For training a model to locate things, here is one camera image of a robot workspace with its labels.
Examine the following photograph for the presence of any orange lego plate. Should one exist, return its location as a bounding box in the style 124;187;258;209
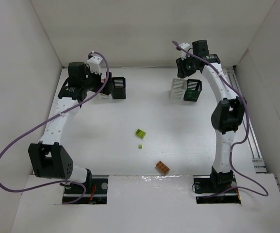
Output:
156;161;170;175

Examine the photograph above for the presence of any white slotted bin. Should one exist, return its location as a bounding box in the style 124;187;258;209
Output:
98;94;112;100
170;78;187;100

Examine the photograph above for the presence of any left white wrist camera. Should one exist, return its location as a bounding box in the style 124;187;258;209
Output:
86;55;103;75

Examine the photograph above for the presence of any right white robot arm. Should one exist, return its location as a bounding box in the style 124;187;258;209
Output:
174;40;245;194

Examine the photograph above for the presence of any left white slotted bin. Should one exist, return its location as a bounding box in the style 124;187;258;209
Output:
98;94;112;100

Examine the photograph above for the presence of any left black slotted bin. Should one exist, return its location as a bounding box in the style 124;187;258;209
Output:
112;77;126;100

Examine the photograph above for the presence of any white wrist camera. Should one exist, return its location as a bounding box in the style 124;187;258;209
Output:
180;42;191;60
86;55;103;75

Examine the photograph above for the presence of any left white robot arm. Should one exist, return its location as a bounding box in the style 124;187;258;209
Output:
28;56;111;189

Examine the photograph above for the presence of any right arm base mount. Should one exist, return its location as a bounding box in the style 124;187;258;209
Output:
192;176;241;204

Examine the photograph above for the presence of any aluminium rail right side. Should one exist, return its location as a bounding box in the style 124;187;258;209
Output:
223;67;268;174

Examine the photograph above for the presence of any lime green lego lower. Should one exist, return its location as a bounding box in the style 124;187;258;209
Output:
135;129;146;140

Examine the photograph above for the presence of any right white slotted bin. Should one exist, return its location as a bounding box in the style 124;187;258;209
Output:
170;78;187;100

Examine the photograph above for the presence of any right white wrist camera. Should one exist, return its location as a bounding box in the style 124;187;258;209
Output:
180;42;191;60

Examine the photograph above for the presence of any black slotted bin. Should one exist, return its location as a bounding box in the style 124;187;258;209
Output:
183;79;202;102
112;77;126;100

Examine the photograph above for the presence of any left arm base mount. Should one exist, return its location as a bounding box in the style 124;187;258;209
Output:
59;175;108;205

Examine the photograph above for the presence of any right black slotted bin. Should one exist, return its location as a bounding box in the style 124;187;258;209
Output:
183;79;202;102

